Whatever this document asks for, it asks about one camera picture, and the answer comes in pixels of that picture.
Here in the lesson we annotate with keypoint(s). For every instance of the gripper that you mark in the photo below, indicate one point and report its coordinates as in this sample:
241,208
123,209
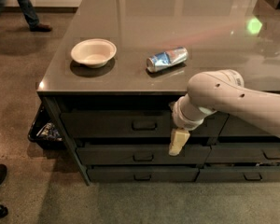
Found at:
181,118

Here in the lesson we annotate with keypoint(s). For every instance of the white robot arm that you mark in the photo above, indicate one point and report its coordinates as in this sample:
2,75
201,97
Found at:
223,91

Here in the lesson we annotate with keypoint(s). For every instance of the crushed blue silver can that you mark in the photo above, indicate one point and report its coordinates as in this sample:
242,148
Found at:
166,59

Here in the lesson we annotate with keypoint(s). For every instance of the white paper bowl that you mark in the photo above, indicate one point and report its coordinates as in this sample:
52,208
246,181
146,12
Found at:
93,53

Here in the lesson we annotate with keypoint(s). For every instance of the black bin with trash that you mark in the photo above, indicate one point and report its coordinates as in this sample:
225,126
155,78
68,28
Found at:
44,133

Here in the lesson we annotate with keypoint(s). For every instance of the grey drawer cabinet frame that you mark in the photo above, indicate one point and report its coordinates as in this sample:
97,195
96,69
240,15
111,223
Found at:
206,135

